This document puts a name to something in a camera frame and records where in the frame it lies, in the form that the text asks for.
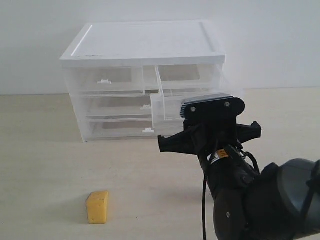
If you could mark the yellow cheese wedge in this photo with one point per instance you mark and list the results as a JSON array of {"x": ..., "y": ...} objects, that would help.
[{"x": 97, "y": 207}]

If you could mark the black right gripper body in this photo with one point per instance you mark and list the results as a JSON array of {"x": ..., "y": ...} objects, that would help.
[{"x": 206, "y": 137}]

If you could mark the white plastic drawer cabinet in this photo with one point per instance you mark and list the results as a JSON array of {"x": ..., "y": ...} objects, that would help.
[{"x": 141, "y": 44}]

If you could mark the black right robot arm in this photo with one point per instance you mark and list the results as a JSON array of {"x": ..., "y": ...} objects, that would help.
[{"x": 279, "y": 202}]

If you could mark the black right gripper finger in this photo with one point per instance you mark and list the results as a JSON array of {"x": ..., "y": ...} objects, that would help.
[
  {"x": 184, "y": 142},
  {"x": 247, "y": 133}
]

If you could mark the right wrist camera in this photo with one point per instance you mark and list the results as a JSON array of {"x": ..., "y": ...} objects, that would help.
[{"x": 221, "y": 106}]

